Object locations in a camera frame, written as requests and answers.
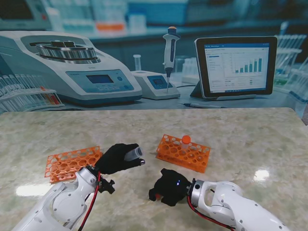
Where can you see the orange test tube rack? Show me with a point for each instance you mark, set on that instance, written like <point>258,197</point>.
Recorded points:
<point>69,161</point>
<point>173,156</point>

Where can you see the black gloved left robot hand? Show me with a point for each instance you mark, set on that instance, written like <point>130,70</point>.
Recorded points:
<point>111,160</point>

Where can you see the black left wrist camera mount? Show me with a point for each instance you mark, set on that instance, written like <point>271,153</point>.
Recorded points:
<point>107,185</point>

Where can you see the printed laboratory backdrop poster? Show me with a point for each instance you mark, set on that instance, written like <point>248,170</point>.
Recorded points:
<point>154,14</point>

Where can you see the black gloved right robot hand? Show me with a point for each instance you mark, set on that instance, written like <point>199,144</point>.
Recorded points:
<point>173,187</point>

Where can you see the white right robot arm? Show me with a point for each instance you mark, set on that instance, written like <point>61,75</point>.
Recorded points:
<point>231,207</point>

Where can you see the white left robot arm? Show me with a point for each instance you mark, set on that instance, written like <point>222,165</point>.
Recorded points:
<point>62,204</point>

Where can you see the clear plastic test tube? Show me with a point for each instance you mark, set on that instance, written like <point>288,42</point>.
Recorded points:
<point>184,147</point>
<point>133,153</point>

